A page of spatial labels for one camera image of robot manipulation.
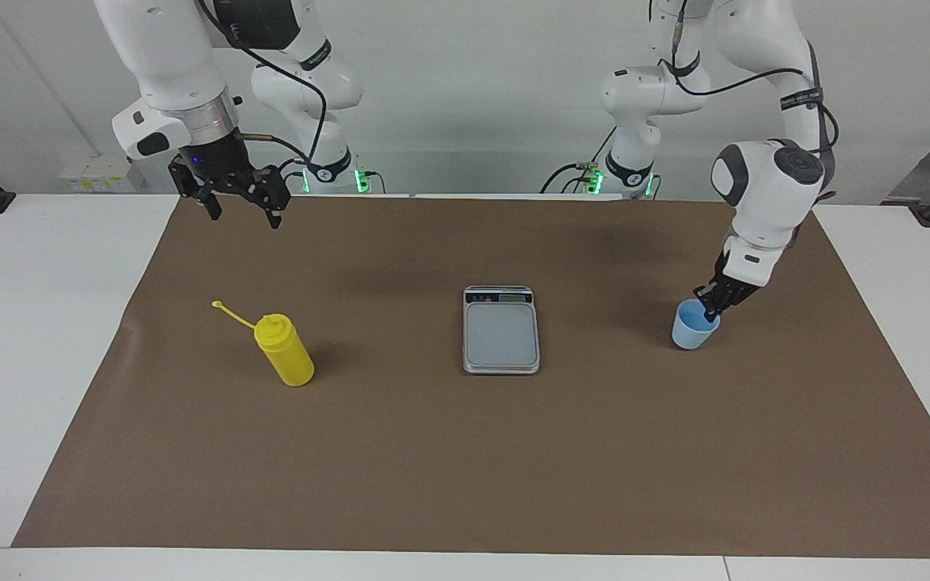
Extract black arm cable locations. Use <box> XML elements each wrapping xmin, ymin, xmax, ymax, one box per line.
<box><xmin>649</xmin><ymin>0</ymin><xmax>840</xmax><ymax>154</ymax></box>
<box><xmin>195</xmin><ymin>0</ymin><xmax>329</xmax><ymax>174</ymax></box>

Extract brown table mat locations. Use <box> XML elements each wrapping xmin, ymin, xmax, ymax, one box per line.
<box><xmin>11</xmin><ymin>194</ymin><xmax>930</xmax><ymax>559</ymax></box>

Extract yellow squeeze bottle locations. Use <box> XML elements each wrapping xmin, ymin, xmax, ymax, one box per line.
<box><xmin>212</xmin><ymin>301</ymin><xmax>315</xmax><ymax>387</ymax></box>

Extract light blue plastic cup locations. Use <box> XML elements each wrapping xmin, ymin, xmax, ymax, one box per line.
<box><xmin>672</xmin><ymin>299</ymin><xmax>722</xmax><ymax>350</ymax></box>

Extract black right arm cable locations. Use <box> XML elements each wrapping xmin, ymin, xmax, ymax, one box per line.
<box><xmin>195</xmin><ymin>0</ymin><xmax>329</xmax><ymax>174</ymax></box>

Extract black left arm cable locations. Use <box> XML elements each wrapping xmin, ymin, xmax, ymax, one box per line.
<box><xmin>649</xmin><ymin>0</ymin><xmax>840</xmax><ymax>154</ymax></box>

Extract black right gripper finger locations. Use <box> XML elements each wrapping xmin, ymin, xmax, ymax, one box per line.
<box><xmin>243</xmin><ymin>165</ymin><xmax>290</xmax><ymax>229</ymax></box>
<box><xmin>169</xmin><ymin>157</ymin><xmax>222</xmax><ymax>220</ymax></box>

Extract silver digital kitchen scale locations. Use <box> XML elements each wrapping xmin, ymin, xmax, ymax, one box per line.
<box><xmin>463</xmin><ymin>286</ymin><xmax>541</xmax><ymax>375</ymax></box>

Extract black left base cables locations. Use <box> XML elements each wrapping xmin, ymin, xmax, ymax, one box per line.
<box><xmin>540</xmin><ymin>125</ymin><xmax>619</xmax><ymax>194</ymax></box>

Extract black right base cable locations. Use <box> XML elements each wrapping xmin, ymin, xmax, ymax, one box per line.
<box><xmin>275</xmin><ymin>157</ymin><xmax>308</xmax><ymax>194</ymax></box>

